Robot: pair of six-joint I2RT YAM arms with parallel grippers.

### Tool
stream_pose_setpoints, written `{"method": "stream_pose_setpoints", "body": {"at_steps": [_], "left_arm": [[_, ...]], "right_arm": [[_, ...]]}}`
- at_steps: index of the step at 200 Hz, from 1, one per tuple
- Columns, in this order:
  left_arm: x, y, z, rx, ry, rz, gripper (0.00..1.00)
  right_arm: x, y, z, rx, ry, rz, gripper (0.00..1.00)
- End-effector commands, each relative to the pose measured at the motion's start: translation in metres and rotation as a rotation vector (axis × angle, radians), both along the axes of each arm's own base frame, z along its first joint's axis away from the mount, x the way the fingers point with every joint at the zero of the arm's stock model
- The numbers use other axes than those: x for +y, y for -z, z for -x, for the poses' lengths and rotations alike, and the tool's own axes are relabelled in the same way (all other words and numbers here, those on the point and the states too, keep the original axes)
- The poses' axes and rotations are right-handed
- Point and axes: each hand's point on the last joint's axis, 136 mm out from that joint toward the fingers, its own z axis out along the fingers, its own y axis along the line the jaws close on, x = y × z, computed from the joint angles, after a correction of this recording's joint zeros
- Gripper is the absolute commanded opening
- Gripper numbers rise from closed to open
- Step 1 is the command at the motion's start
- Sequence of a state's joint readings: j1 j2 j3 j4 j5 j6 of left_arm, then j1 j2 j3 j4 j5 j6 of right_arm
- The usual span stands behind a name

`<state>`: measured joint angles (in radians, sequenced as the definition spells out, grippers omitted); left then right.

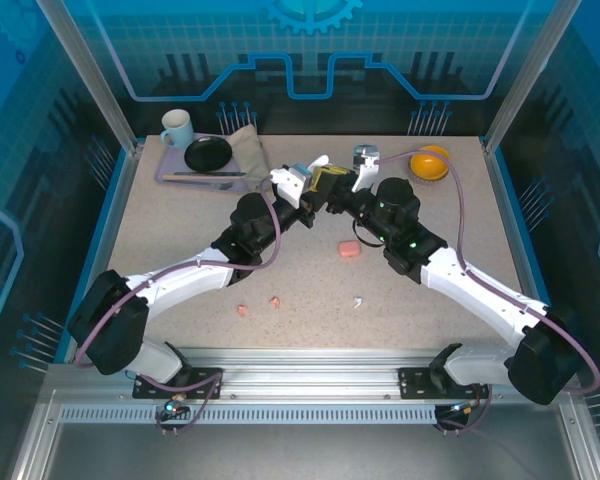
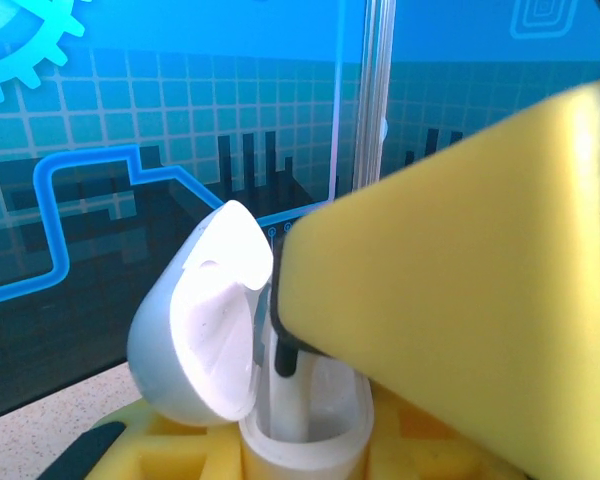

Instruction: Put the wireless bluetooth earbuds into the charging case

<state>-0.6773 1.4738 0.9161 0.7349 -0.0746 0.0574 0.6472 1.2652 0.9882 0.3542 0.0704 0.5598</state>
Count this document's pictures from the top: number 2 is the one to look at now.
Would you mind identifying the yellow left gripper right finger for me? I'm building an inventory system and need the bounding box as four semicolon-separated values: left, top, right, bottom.
363;384;531;480

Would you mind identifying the white earbud charging case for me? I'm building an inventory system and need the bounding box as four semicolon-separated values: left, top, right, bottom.
126;199;377;480

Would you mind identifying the aluminium frame post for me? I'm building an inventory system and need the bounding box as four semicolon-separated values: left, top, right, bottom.
352;0;397;194

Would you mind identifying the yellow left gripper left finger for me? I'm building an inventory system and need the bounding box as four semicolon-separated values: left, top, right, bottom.
44;398;247;480

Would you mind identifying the white earbud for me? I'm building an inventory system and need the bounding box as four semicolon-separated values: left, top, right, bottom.
266;349;315;444

